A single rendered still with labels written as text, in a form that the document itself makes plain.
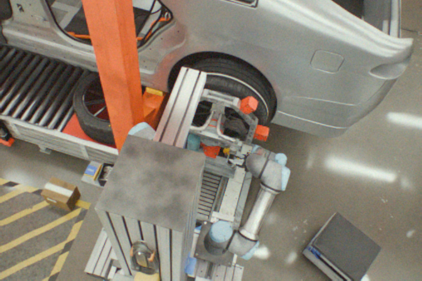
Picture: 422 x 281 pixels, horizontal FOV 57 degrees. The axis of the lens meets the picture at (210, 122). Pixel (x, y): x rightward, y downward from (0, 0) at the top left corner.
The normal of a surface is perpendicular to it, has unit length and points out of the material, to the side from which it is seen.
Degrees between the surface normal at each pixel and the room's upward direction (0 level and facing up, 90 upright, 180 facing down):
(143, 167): 0
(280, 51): 90
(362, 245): 0
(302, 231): 0
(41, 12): 90
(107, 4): 90
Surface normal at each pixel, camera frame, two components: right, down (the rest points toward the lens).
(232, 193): 0.08, -0.55
